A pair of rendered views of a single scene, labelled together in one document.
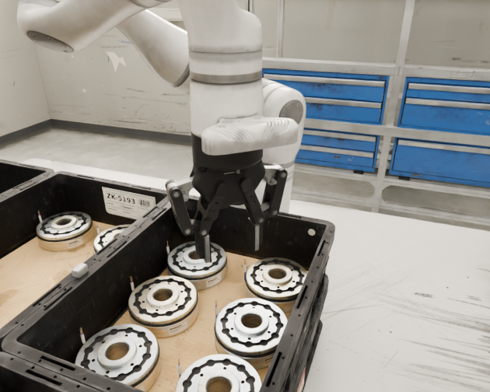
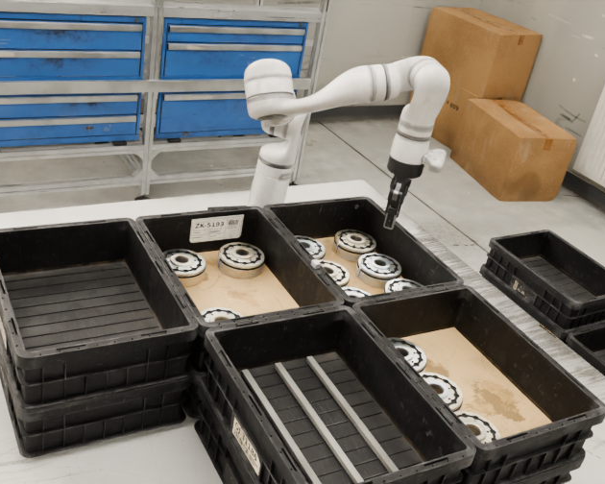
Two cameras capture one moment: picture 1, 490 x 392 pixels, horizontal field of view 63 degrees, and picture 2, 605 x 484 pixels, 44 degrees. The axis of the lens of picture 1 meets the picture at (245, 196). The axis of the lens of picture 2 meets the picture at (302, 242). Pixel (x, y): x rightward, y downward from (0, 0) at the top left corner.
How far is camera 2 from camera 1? 1.42 m
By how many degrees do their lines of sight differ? 48
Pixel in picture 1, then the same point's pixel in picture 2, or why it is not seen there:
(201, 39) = (424, 123)
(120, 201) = (208, 227)
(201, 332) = (353, 283)
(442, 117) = (207, 61)
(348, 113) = (100, 67)
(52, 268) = (218, 294)
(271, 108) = (299, 123)
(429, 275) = not seen: hidden behind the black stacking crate
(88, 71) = not seen: outside the picture
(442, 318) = not seen: hidden behind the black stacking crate
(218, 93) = (425, 144)
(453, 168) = (222, 119)
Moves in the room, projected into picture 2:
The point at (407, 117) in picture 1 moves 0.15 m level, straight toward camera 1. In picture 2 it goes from (170, 66) to (181, 79)
